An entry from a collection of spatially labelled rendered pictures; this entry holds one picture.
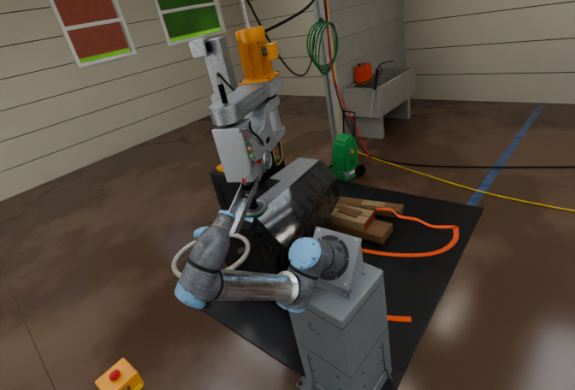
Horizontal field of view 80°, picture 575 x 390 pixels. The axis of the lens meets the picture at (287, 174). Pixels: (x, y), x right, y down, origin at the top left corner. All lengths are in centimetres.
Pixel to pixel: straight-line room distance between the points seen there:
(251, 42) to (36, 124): 591
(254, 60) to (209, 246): 194
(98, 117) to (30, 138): 128
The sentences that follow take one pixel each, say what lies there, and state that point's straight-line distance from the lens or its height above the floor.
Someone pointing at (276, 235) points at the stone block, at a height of 66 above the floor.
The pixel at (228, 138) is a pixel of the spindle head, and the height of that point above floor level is 147.
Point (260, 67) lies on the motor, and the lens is 288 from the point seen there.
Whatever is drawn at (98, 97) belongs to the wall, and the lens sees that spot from 837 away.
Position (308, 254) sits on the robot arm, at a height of 118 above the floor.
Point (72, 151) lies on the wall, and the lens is 830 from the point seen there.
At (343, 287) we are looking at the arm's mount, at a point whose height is 91.
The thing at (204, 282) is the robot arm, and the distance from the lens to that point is 121.
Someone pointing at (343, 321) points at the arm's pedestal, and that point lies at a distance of 177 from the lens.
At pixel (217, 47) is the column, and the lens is 342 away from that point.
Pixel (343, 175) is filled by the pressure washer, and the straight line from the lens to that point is 452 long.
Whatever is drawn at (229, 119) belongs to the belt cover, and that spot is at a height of 160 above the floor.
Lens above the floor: 219
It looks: 26 degrees down
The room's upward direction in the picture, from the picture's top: 12 degrees counter-clockwise
